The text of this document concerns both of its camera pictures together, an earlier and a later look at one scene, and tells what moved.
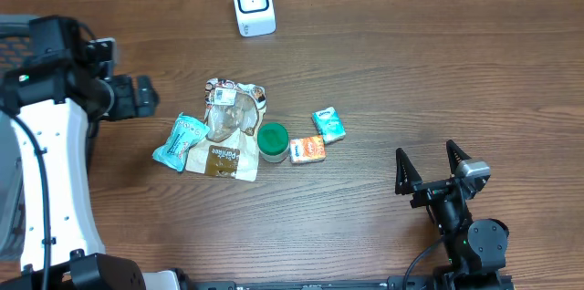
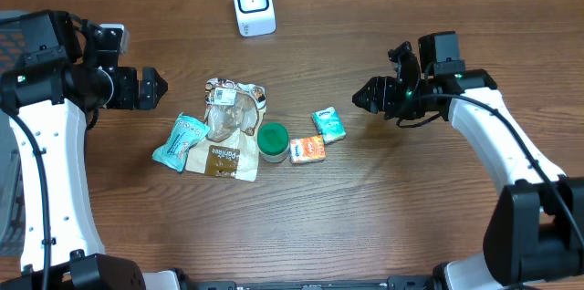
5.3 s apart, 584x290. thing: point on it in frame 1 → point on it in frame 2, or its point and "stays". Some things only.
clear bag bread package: [234, 112] stays
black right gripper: [409, 179] → [390, 104]
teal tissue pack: [328, 124] stays
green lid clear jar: [273, 140] stays
